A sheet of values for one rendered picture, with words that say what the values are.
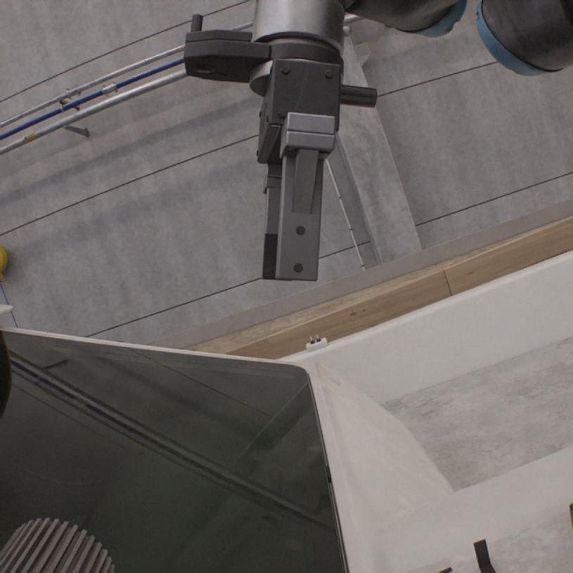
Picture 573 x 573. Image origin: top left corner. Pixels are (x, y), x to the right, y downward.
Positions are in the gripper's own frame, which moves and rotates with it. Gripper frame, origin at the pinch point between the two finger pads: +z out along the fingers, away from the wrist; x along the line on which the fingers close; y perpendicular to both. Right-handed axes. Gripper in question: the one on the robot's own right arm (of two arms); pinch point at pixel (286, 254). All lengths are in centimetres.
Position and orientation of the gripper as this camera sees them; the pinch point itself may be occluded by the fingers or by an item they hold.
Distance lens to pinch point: 44.5
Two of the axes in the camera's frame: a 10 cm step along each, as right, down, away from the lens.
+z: -0.6, 10.0, -0.2
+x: -0.9, 0.2, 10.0
